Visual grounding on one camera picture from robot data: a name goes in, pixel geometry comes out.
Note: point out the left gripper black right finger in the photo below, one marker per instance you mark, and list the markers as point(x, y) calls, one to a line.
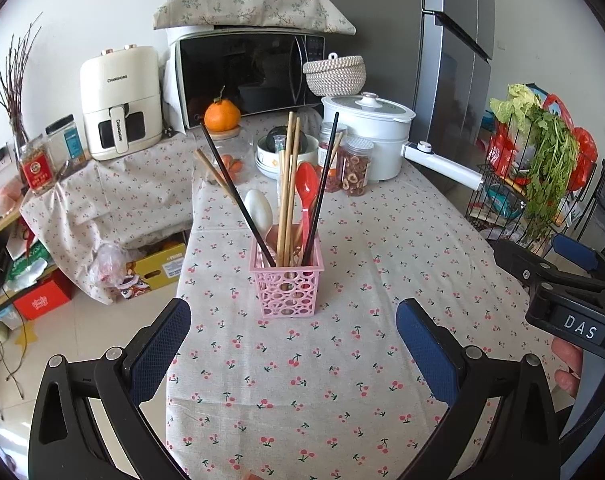
point(522, 440)

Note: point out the dark green pumpkin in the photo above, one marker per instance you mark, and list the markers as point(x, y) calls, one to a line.
point(277, 139)

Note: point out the black chopstick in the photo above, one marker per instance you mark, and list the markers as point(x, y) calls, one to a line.
point(306, 255)
point(239, 202)

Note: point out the woven lidded basket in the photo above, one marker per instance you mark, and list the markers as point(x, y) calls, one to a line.
point(336, 76)

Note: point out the dried branches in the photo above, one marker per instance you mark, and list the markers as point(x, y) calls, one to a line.
point(12, 77)

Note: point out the white stacked bowls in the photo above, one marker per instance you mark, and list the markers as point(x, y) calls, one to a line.
point(268, 162)

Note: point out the yellow cardboard box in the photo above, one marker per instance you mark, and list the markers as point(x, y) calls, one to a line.
point(156, 270)

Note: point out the jar of red dried fruit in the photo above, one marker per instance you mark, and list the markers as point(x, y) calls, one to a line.
point(332, 184)

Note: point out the cherry print tablecloth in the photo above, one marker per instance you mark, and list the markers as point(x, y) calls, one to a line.
point(332, 396)

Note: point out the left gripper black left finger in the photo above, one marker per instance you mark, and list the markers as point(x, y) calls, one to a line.
point(65, 441)

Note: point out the red box on floor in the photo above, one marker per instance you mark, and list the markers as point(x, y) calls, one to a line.
point(49, 294)

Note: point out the floral cloth cover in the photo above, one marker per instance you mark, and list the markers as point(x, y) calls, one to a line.
point(311, 15)

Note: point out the pink perforated utensil basket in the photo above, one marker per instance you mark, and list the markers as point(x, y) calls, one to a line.
point(290, 292)

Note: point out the wooden chopsticks pair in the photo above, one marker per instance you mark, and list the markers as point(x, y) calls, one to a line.
point(288, 171)

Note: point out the jar of dried fruit rings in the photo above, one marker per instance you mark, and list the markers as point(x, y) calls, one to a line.
point(353, 162)

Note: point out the brown wooden chopstick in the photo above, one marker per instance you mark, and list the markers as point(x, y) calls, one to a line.
point(215, 173)

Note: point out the blue label clear jar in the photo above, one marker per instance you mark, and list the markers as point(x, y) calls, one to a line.
point(65, 146)

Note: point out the black wire storage rack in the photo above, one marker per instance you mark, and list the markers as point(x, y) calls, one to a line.
point(498, 209)

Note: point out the person's right hand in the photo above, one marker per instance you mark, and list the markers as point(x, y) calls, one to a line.
point(571, 356)

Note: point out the green leafy vegetables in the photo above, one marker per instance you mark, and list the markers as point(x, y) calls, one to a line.
point(554, 156)

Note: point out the grey refrigerator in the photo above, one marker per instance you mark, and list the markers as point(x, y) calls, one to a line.
point(431, 55)

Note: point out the white plastic spoon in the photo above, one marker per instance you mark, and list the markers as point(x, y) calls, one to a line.
point(260, 210)

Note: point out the red plastic spoon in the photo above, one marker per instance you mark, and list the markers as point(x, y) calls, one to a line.
point(307, 186)

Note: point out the large orange fruit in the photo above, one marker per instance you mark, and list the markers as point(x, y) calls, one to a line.
point(221, 115)

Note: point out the white air fryer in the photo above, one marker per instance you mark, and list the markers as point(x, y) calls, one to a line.
point(120, 101)

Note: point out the white electric cooking pot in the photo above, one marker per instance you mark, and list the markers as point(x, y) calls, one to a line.
point(387, 125)

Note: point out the black microwave oven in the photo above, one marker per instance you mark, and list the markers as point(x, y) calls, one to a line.
point(260, 70)

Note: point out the red label glass jar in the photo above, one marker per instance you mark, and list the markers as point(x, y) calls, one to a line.
point(36, 164)

